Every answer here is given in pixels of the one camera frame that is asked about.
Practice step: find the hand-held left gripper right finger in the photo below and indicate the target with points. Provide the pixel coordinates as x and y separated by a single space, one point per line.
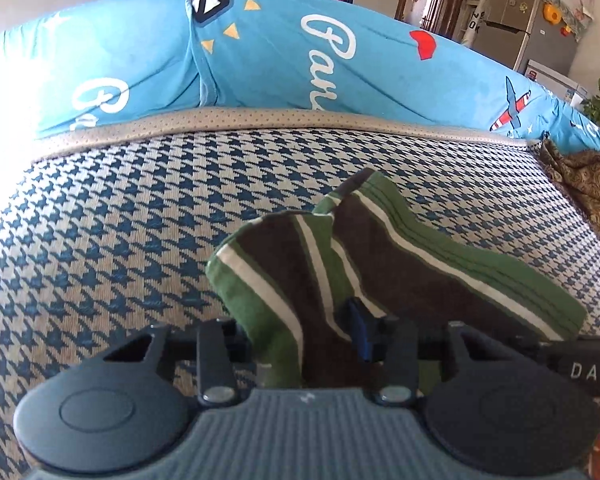
361 335

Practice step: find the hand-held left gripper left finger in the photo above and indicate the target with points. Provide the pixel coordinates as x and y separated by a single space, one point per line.
215 350

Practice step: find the green brown striped t-shirt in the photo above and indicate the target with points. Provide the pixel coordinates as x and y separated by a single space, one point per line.
290 270

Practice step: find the houndstooth sofa mat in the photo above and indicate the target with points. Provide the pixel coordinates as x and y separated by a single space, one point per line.
130 220

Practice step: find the brown patterned cloth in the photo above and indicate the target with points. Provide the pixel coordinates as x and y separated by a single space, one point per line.
590 185

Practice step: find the blue printed sofa cover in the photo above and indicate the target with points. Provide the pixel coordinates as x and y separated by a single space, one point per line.
280 70

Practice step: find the white chest freezer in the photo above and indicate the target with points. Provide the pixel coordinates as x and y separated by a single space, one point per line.
555 82

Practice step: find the silver refrigerator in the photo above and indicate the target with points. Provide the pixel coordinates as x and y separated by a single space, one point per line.
545 45

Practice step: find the white rocket model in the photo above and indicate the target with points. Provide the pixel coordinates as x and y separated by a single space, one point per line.
472 22

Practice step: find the yellow round toy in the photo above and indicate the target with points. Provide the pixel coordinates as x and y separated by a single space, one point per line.
552 12

